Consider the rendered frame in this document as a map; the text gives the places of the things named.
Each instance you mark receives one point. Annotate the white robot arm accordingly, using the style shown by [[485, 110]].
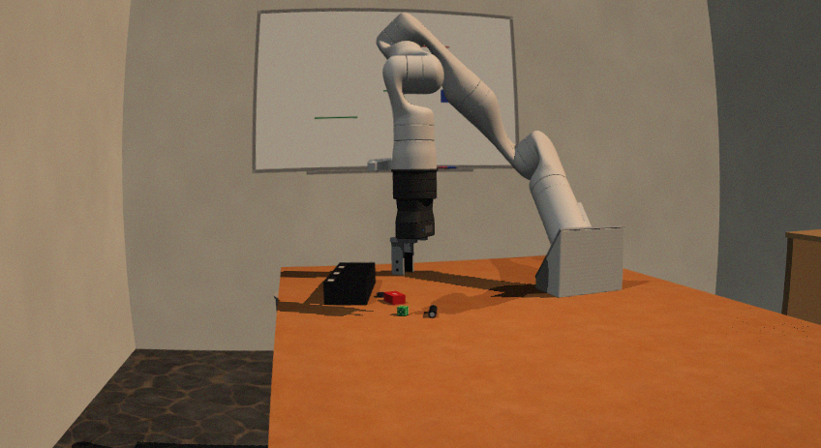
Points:
[[552, 195]]

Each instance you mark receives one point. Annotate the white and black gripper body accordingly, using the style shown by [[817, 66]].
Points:
[[414, 167]]

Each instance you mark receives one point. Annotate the red 9v battery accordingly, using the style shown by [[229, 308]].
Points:
[[394, 297]]

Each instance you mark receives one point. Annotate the black rack of bins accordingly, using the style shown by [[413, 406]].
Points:
[[349, 289]]

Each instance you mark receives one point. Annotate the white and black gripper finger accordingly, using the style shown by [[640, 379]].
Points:
[[397, 254], [408, 252]]

